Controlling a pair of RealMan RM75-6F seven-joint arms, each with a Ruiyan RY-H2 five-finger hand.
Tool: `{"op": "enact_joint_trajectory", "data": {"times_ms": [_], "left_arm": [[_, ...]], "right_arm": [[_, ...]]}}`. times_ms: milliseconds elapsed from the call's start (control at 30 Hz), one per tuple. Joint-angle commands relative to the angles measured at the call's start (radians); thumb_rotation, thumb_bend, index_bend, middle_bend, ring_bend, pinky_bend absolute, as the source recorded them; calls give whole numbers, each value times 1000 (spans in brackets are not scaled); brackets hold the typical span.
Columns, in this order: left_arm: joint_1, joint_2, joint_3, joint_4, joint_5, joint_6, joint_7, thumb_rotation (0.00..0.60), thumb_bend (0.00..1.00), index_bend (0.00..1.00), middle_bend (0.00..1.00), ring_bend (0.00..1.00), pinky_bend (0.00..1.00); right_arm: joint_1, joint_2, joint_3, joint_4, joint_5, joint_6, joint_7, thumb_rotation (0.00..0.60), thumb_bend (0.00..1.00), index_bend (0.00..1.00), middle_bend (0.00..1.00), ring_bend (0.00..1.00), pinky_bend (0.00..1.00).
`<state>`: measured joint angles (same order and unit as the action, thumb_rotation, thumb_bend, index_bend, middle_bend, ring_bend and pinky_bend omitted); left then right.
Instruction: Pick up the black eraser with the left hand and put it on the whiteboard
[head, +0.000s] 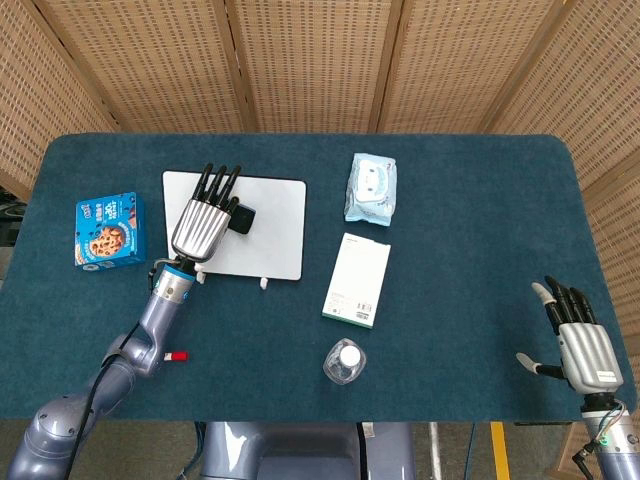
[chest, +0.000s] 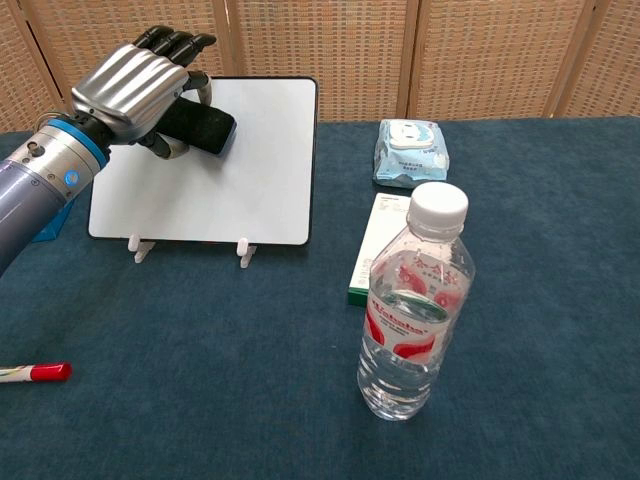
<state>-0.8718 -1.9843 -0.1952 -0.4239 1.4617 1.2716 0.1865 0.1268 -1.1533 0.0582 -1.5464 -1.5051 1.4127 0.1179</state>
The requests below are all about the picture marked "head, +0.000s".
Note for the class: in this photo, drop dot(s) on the dark blue table mat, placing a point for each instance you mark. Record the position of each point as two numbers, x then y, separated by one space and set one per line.
450 280

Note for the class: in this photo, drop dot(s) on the woven bamboo folding screen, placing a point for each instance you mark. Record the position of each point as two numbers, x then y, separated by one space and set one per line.
320 65

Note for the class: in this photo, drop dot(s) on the black eraser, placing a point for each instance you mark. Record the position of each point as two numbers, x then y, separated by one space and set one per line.
241 219

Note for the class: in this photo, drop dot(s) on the light blue wet wipes pack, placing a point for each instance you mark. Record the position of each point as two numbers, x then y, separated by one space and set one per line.
371 188

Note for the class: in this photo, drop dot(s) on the clear plastic water bottle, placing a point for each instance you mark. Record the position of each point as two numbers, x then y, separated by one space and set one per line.
344 361

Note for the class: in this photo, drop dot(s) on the white and green carton box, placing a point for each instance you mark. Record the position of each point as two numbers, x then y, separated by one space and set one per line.
356 280

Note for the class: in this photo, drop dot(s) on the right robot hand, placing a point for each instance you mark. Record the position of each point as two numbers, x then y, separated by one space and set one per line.
585 357

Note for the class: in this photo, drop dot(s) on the blue cookie box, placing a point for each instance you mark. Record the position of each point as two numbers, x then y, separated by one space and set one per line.
110 230

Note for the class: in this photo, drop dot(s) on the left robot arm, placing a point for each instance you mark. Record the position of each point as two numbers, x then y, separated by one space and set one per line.
105 370

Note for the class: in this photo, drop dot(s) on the white whiteboard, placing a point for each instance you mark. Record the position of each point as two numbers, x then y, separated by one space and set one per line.
265 230

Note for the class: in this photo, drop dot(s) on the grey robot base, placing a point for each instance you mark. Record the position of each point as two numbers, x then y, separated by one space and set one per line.
305 452

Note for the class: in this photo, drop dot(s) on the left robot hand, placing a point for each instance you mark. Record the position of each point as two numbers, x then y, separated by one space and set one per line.
202 220

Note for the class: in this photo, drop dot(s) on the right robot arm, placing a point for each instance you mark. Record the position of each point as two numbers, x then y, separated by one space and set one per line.
607 440

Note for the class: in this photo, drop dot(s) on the red marker pen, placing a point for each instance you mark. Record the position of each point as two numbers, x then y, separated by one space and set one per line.
177 356

